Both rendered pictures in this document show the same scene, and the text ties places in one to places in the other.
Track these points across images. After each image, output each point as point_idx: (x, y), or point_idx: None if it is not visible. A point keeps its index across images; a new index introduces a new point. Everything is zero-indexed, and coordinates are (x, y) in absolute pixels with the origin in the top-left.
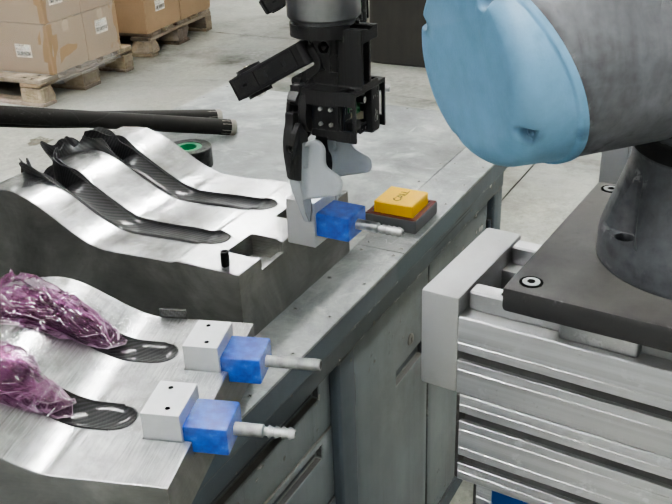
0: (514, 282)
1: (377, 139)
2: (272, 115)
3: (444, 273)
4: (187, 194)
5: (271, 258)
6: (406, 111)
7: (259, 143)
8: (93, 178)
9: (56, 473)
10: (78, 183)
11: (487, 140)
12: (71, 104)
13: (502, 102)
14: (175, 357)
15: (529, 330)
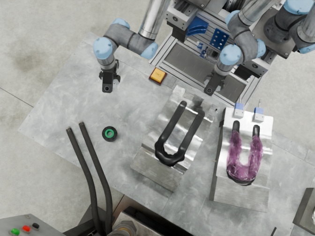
0: (286, 56)
1: (95, 77)
2: (63, 110)
3: (263, 66)
4: (170, 123)
5: (206, 102)
6: (69, 66)
7: (92, 114)
8: (178, 143)
9: (270, 134)
10: (180, 147)
11: (313, 50)
12: None
13: None
14: (238, 120)
15: (274, 57)
